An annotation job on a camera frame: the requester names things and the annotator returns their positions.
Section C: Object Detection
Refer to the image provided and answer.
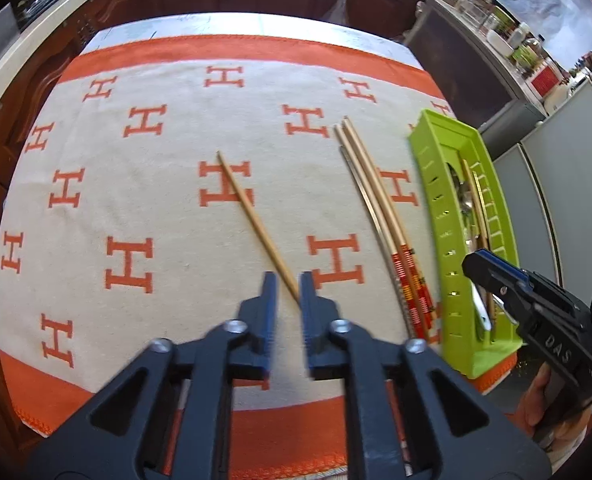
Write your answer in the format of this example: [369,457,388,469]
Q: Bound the red label container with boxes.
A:
[531,67,560,97]

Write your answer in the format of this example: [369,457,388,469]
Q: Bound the large metal spoon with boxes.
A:
[448,160,477,261]

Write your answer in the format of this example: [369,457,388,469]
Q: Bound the green plastic utensil tray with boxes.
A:
[408,109,524,380]

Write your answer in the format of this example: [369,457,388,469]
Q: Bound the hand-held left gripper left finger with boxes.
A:
[23,271,279,480]

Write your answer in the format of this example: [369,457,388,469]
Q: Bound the orange white printed blanket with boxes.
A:
[0,35,519,466]

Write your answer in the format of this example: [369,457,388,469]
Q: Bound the person's right hand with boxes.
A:
[521,360,592,444]

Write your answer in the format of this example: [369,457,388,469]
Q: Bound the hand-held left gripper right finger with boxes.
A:
[298,270,552,480]

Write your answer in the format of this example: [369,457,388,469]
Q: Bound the wooden chopstick red striped end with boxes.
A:
[345,116,437,312]
[340,120,435,331]
[333,125,427,343]
[461,159,494,316]
[217,151,303,306]

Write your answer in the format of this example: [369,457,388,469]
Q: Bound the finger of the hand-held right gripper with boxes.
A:
[475,248,543,295]
[463,252,530,324]

